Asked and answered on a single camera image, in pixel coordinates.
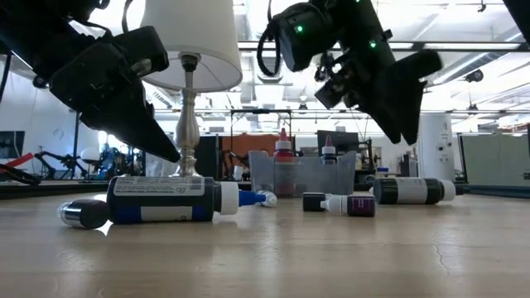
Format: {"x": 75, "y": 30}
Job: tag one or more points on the large purple food coloring bottle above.
{"x": 329, "y": 151}

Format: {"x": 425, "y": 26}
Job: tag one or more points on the white patterned sheet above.
{"x": 159, "y": 167}

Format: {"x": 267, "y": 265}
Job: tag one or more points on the small black bottle white cap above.
{"x": 85, "y": 213}

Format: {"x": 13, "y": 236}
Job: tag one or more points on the black background cabinet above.
{"x": 206, "y": 155}

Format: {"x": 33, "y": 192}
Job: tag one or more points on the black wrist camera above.
{"x": 141, "y": 49}
{"x": 331, "y": 91}

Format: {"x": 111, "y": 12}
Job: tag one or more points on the white round column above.
{"x": 435, "y": 157}

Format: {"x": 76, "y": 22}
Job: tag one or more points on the large red food coloring bottle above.
{"x": 283, "y": 157}

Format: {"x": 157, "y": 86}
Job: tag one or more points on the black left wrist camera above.
{"x": 141, "y": 49}

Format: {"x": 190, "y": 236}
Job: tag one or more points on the orange partition panel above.
{"x": 248, "y": 145}

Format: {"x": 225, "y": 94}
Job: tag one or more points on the black background monitor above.
{"x": 343, "y": 140}

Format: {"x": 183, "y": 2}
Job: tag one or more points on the small purple dropper bottle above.
{"x": 360, "y": 205}

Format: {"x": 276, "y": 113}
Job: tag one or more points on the large black food coloring bottle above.
{"x": 414, "y": 190}

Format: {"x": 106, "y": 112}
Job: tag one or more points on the green partition panel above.
{"x": 494, "y": 159}

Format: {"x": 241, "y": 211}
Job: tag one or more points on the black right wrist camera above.
{"x": 331, "y": 91}

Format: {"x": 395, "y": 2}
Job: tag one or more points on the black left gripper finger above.
{"x": 132, "y": 128}
{"x": 145, "y": 105}

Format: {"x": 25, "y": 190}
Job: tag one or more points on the silver lamp with white shade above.
{"x": 190, "y": 33}

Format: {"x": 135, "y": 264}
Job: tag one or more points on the black background robot arm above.
{"x": 54, "y": 161}

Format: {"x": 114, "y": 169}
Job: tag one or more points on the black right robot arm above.
{"x": 314, "y": 29}

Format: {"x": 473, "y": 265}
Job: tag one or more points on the translucent grey plastic bin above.
{"x": 306, "y": 174}

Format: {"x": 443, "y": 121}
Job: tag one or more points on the black aluminium table frame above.
{"x": 41, "y": 189}

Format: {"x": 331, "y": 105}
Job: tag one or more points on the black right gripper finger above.
{"x": 393, "y": 111}
{"x": 418, "y": 74}

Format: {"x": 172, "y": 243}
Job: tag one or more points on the small black dropper bottle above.
{"x": 313, "y": 202}

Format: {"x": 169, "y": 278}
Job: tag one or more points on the small blue cap bottle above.
{"x": 268, "y": 198}

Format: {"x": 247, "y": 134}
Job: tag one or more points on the large blue food coloring bottle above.
{"x": 161, "y": 200}

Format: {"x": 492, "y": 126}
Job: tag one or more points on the black metal rack frame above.
{"x": 261, "y": 111}

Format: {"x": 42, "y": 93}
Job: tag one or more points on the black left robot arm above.
{"x": 41, "y": 33}

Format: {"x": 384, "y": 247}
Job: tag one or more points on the black ceiling spotlight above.
{"x": 474, "y": 75}

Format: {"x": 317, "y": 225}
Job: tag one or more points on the black wall monitor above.
{"x": 11, "y": 145}

